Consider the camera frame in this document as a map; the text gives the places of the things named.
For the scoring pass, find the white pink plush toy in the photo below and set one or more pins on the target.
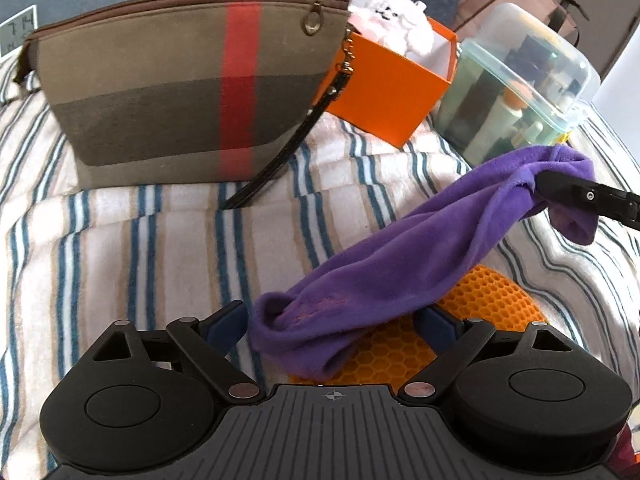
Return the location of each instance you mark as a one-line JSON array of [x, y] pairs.
[[401, 26]]

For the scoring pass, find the purple fleece cloth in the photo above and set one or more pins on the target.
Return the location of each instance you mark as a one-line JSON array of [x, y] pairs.
[[309, 330]]

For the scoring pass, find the striped blanket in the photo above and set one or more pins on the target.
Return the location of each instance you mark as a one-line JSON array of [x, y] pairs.
[[73, 262]]

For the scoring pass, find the clear plastic storage box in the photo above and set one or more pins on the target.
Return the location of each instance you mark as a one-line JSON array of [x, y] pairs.
[[518, 83]]

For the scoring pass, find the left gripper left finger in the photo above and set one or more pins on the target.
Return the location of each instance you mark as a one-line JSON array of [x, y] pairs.
[[206, 344]]

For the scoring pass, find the brown plaid zipper pouch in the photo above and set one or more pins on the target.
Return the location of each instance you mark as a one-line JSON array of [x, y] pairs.
[[190, 91]]

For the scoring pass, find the white digital clock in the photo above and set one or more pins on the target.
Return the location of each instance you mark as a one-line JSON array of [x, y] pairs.
[[15, 29]]

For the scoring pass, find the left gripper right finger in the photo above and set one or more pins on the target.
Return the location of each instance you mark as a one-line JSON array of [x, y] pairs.
[[456, 344]]

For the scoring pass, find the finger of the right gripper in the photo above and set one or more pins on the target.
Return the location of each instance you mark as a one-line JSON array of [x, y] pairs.
[[594, 197]]

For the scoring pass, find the orange silicone honeycomb mat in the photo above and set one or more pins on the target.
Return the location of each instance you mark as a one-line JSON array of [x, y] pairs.
[[392, 353]]

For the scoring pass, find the orange cardboard box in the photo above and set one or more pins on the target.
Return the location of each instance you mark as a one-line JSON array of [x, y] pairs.
[[390, 95]]

